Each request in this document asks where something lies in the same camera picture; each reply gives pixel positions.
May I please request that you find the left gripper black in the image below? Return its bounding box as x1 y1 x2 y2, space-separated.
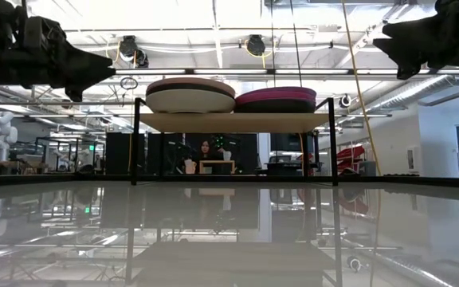
0 39 116 103

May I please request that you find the beige plate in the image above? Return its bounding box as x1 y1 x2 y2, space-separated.
145 88 237 114

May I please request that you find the wooden workbench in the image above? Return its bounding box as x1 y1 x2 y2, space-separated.
0 159 49 175

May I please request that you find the red object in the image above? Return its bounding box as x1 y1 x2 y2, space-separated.
335 145 367 172

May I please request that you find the black computer monitor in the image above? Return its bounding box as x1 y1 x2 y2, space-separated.
269 132 315 152

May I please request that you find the person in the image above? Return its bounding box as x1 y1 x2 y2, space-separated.
198 139 225 175

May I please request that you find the long ceiling light strip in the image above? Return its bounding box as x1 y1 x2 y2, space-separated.
113 68 459 77

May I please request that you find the silver ventilation duct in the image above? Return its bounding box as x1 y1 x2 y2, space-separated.
367 73 459 115

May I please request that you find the thin hanging cable ring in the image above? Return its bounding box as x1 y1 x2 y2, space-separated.
120 77 139 91

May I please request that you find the yellow hanging cable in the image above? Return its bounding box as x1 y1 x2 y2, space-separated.
339 0 383 176

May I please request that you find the black metal workstation frame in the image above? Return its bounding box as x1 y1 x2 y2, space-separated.
33 137 107 175

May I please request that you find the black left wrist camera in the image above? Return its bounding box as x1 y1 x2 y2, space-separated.
22 15 68 51

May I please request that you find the black table edge rail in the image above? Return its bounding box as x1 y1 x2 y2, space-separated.
0 174 459 191

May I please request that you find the thin black hanging cable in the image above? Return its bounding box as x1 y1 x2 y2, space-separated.
289 0 304 88
269 0 277 88

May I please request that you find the wooden frame box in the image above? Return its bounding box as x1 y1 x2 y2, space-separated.
198 159 237 175

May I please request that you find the wooden shelf with black frame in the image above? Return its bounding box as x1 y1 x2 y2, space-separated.
130 96 339 187

